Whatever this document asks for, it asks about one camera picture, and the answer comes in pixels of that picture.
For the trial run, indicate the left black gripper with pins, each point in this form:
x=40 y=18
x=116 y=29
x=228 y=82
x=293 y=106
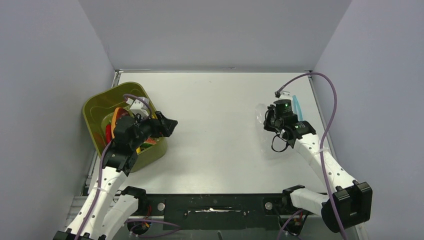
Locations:
x=163 y=127

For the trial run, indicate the clear zip top bag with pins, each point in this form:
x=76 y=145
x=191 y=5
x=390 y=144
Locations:
x=265 y=138

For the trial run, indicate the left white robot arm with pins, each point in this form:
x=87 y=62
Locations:
x=97 y=219

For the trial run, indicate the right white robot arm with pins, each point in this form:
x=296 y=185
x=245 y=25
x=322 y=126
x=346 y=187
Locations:
x=348 y=202

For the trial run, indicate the toy watermelon slice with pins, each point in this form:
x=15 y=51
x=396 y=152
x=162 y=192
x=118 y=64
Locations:
x=148 y=143

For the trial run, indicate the red toy chili pepper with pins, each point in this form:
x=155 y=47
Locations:
x=108 y=133

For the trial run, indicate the olive green plastic bin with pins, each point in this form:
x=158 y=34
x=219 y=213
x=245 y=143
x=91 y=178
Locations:
x=98 y=111

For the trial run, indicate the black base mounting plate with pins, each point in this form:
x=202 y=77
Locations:
x=234 y=211

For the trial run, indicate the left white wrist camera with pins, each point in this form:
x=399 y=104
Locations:
x=138 y=107

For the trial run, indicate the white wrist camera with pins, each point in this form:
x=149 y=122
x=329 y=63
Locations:
x=283 y=94
x=138 y=107

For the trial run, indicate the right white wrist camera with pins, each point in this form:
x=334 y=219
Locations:
x=283 y=94

